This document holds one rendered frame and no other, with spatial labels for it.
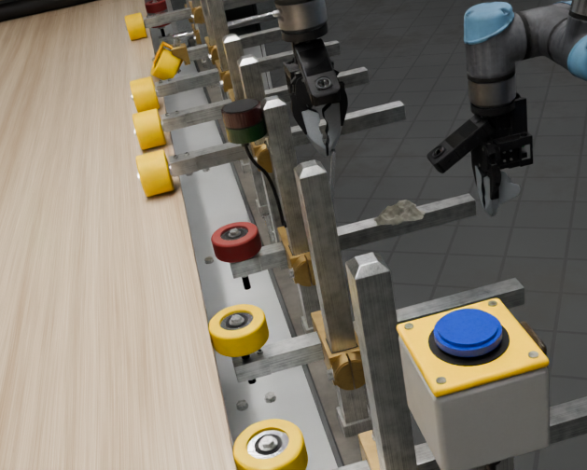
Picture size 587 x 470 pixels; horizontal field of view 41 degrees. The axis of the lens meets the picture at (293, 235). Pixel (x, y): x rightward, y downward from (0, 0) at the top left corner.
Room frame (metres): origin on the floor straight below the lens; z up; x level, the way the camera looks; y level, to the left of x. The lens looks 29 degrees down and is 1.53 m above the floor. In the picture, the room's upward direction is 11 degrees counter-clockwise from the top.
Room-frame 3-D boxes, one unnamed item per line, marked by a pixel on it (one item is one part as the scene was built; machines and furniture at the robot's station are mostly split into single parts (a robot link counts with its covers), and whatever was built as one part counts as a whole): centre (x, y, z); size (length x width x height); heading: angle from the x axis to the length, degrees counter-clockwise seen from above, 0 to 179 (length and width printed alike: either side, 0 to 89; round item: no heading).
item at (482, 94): (1.22, -0.36, 1.05); 0.08 x 0.08 x 0.05
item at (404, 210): (1.19, -0.18, 0.87); 0.09 x 0.07 x 0.02; 96
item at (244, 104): (1.13, 0.04, 1.02); 0.06 x 0.06 x 0.22; 6
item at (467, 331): (0.38, -0.09, 1.22); 0.04 x 0.04 x 0.02
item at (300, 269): (1.16, 0.00, 0.85); 0.14 x 0.06 x 0.05; 6
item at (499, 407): (0.38, -0.09, 1.18); 0.07 x 0.07 x 0.08; 6
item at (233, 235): (1.16, 0.09, 0.85); 0.08 x 0.08 x 0.11
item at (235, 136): (1.13, 0.04, 1.09); 0.06 x 0.06 x 0.02
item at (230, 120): (1.13, 0.04, 1.12); 0.06 x 0.06 x 0.02
